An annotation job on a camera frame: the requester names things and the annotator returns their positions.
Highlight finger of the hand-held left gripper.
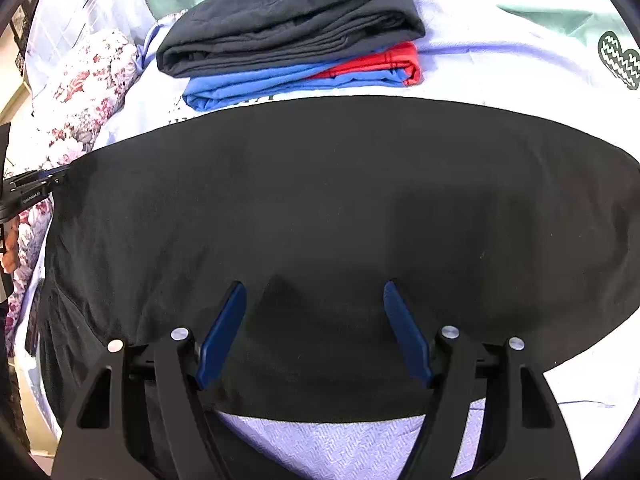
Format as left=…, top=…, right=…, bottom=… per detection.
left=12, top=166, right=71, bottom=181
left=7, top=176, right=70, bottom=193

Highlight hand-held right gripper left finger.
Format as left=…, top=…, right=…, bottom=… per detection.
left=51, top=281, right=248, bottom=480

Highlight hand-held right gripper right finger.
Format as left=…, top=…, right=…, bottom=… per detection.
left=382, top=280, right=583, bottom=480

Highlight black pants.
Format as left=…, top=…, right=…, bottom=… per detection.
left=37, top=95, right=640, bottom=480

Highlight person's left hand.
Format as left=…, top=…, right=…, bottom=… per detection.
left=1, top=212, right=20, bottom=273

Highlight floral bolster pillow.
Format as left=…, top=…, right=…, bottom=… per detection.
left=5, top=29, right=140, bottom=311

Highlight grey-blue plaid sheet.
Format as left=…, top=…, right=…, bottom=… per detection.
left=25, top=0, right=151, bottom=61

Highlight folded blue garment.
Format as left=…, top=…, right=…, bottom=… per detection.
left=182, top=42, right=406, bottom=111

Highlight folded red garment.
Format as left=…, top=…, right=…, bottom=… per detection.
left=307, top=41, right=423, bottom=87

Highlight folded dark navy garment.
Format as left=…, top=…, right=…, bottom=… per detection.
left=156, top=0, right=426, bottom=79

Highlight teal heart printed sheet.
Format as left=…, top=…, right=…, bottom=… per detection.
left=140, top=0, right=640, bottom=91

